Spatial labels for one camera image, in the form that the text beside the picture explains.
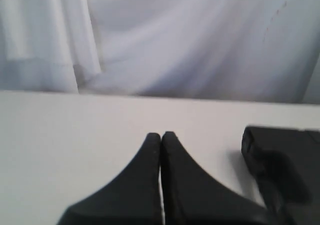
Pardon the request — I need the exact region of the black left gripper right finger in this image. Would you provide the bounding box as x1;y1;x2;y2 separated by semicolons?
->
160;131;269;225

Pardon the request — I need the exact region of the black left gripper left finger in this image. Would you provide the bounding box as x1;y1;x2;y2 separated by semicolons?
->
58;133;163;225

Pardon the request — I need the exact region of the black plastic carrying case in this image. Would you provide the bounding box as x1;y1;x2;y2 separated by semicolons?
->
241;126;320;225

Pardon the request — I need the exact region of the white backdrop curtain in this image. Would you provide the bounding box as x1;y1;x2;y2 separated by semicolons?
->
0;0;320;104

